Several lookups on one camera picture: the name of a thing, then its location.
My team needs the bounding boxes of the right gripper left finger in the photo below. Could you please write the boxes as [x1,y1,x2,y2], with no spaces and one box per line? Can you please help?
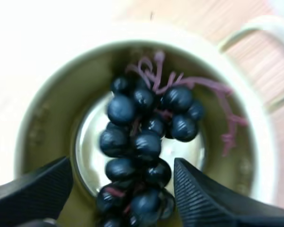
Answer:
[0,156,73,227]

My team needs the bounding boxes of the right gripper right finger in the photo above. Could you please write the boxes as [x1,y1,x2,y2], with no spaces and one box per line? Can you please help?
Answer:
[174,157,284,227]

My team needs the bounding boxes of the bunch of dark toy grapes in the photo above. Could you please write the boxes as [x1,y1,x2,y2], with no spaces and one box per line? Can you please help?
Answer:
[96,51,248,227]

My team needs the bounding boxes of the gold-coloured pot with two handles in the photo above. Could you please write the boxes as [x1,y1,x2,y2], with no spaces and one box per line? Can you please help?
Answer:
[13,16,284,227]

